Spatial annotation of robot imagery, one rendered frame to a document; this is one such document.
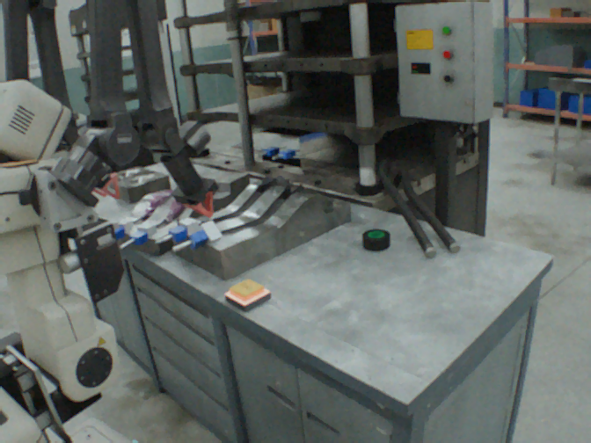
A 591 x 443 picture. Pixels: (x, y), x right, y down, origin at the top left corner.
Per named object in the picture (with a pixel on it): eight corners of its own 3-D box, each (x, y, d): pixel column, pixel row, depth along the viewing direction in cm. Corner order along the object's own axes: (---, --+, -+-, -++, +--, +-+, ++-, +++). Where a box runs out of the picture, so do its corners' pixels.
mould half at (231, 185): (160, 256, 146) (153, 222, 142) (106, 243, 159) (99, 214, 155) (252, 200, 186) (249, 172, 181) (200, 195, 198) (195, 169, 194)
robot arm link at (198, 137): (137, 134, 103) (163, 135, 98) (169, 102, 109) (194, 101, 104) (164, 174, 111) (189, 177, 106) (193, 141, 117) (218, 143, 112)
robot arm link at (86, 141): (67, 153, 88) (81, 155, 85) (96, 112, 92) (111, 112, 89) (98, 181, 95) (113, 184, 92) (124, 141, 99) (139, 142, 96)
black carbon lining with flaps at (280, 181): (226, 243, 133) (221, 211, 130) (194, 229, 144) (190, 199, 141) (316, 206, 154) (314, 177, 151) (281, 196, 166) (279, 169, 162)
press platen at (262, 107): (376, 179, 174) (374, 131, 167) (186, 143, 264) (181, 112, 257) (481, 135, 224) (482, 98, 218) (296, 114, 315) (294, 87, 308)
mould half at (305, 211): (224, 280, 128) (217, 234, 123) (175, 254, 146) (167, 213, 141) (351, 221, 158) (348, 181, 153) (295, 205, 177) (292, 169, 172)
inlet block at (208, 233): (180, 253, 122) (170, 236, 124) (177, 262, 126) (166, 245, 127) (222, 236, 130) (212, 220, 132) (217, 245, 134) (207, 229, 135)
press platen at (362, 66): (374, 114, 165) (370, 58, 158) (179, 101, 255) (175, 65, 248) (482, 86, 216) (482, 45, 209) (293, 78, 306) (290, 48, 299)
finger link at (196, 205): (205, 203, 124) (187, 177, 117) (225, 206, 120) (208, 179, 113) (190, 222, 120) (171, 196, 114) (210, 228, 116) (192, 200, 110)
